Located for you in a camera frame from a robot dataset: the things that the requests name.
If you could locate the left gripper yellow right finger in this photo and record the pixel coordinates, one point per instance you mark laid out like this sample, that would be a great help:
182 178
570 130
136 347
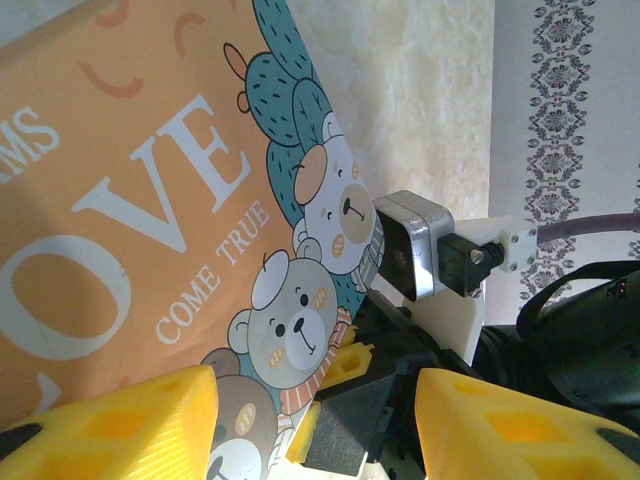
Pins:
525 440

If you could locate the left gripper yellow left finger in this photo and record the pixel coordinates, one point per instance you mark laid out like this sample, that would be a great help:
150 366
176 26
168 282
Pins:
125 430

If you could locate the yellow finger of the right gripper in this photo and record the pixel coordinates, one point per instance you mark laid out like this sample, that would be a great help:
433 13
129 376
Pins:
350 360
302 435

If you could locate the orange LOVE bear tin box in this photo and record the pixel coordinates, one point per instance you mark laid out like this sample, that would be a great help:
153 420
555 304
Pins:
150 200

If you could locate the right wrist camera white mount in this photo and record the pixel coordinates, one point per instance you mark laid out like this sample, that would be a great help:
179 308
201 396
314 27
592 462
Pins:
415 235

